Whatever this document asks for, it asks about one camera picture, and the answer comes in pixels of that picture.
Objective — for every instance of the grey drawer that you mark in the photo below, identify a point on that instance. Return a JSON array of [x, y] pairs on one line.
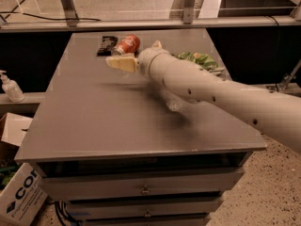
[[145, 208], [175, 220], [141, 184]]

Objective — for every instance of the top grey drawer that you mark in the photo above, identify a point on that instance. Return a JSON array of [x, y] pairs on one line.
[[141, 184]]

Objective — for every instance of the right metal bracket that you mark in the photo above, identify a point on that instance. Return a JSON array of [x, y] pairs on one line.
[[188, 11]]

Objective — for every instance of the left metal bracket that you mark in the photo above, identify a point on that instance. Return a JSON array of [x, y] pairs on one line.
[[70, 13]]

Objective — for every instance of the white pump bottle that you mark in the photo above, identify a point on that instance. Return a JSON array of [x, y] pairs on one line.
[[11, 88]]

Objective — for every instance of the metal bracket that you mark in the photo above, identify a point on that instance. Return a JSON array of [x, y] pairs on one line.
[[188, 11], [70, 13]]

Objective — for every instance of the green chip bag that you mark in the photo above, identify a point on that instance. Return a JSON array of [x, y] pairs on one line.
[[205, 61]]

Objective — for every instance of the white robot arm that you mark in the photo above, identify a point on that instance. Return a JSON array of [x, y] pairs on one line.
[[275, 114]]

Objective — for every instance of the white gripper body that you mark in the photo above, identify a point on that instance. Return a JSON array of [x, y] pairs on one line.
[[145, 62]]

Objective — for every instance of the red coke can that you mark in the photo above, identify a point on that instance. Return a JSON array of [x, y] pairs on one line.
[[129, 44]]

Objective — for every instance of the grey metal rail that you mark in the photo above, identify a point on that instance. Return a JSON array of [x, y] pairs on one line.
[[253, 21]]

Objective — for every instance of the white cardboard box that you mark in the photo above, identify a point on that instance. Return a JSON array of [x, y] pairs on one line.
[[22, 197]]

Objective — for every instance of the middle grey drawer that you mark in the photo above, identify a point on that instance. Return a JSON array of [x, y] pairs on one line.
[[145, 208]]

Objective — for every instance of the black rxbar chocolate bar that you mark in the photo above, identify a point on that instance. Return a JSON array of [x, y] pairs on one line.
[[108, 42]]

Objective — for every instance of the bottom grey drawer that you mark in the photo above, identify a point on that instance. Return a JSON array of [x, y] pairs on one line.
[[175, 220]]

